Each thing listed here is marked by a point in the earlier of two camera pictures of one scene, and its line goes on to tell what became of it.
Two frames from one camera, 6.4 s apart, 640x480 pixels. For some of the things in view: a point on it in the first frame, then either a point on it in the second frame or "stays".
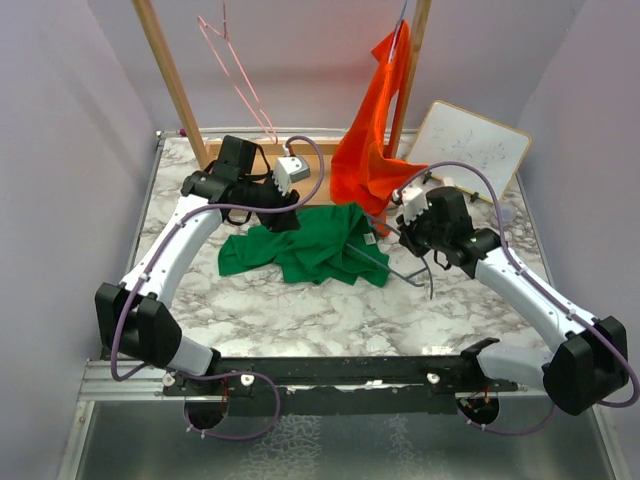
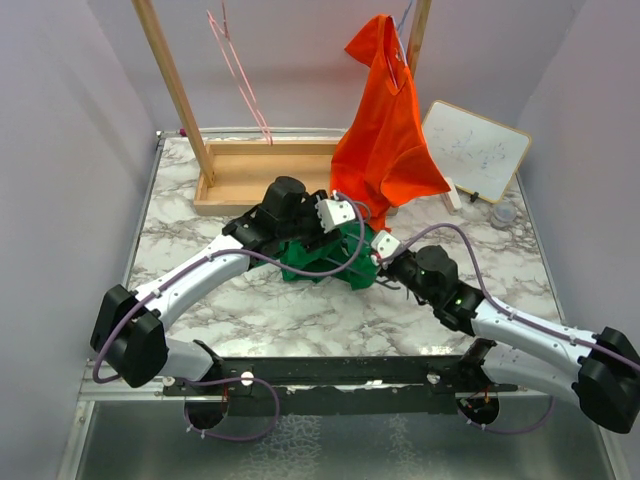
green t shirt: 334,242 stays
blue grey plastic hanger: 385,265 -> 385,283
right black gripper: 407,233 -> 388,266
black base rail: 398,387 stays
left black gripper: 280,221 -> 320,238
